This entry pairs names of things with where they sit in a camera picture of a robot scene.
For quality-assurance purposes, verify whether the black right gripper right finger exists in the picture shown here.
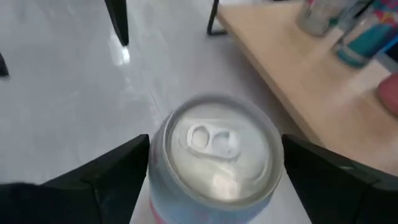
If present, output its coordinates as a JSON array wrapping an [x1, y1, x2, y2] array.
[[281, 134, 379, 224]]

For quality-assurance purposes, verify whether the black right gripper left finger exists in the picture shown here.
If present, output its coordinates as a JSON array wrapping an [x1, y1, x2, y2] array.
[[60, 134, 151, 224]]

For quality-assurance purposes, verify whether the blue silver Red Bull can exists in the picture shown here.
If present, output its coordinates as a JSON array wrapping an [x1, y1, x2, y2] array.
[[332, 0, 398, 69]]

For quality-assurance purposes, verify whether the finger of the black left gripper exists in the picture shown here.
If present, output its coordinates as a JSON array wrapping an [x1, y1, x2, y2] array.
[[0, 51, 9, 78], [104, 0, 130, 47]]

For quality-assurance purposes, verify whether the pink white Spindrift can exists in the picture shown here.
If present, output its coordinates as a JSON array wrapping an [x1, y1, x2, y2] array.
[[148, 95, 285, 224]]

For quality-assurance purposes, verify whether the silver red soda can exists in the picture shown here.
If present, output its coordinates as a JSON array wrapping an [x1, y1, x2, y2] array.
[[377, 72, 398, 116]]

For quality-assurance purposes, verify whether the white Celsius can black lid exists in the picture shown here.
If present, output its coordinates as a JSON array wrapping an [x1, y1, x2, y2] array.
[[297, 0, 346, 37]]

